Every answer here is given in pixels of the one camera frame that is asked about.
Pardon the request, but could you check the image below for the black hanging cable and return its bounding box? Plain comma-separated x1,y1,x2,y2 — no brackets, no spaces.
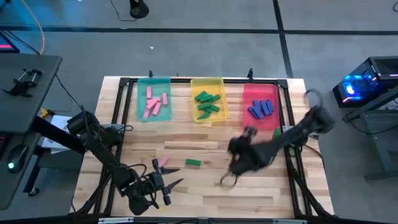
341,110,398,138

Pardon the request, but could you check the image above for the dark monitor screen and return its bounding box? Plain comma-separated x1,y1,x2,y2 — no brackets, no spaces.
0,30,21,54

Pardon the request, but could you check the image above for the black clamp bracket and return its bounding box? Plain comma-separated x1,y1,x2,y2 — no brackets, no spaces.
2,68,44,98

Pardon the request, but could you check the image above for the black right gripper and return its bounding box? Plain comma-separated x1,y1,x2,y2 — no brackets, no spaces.
228,125,266,175

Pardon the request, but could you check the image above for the thin black floor cable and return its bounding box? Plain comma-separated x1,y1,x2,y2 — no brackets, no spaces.
109,0,137,23

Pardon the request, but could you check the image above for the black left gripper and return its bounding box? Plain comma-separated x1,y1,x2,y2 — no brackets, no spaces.
142,158,185,206

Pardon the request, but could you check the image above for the black lit computer tower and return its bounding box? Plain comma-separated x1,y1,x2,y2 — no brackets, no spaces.
332,55,398,109

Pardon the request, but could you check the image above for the dark grey low desk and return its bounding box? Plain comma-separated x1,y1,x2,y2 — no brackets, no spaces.
0,132,43,211

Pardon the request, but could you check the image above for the pink-red translucent plastic bin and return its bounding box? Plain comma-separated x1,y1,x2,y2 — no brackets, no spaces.
242,82,282,131

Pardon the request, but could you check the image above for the orange cable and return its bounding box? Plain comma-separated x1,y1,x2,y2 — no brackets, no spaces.
20,0,47,55

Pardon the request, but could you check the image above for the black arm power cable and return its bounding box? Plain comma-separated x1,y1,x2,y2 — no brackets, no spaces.
306,89,324,108

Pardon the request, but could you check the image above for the black computer mouse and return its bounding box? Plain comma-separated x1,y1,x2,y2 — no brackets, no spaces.
6,144,29,174

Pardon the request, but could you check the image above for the white paper sheet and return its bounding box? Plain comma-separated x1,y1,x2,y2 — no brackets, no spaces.
40,114,75,155

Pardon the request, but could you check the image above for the black side desk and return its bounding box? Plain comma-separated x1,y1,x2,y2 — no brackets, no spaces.
0,52,63,134

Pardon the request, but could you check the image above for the silver metal bar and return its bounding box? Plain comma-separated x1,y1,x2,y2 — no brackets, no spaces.
272,218,308,224
98,217,134,224

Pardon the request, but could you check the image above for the teal translucent plastic bin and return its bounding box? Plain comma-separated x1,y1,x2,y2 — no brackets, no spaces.
136,76,173,122

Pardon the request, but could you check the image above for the dark metal equipment stand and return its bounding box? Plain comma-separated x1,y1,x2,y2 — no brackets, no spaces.
341,90,398,182

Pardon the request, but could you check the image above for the black looped gripper cable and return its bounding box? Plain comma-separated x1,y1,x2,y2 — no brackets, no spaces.
220,172,239,189

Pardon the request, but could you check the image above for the black desk cable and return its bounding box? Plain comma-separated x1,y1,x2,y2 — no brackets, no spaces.
55,73,85,113

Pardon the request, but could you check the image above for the black round stand base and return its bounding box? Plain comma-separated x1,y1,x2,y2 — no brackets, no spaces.
129,0,150,19

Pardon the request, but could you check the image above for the yellow translucent plastic bin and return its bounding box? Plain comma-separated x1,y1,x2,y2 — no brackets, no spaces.
190,77,229,124

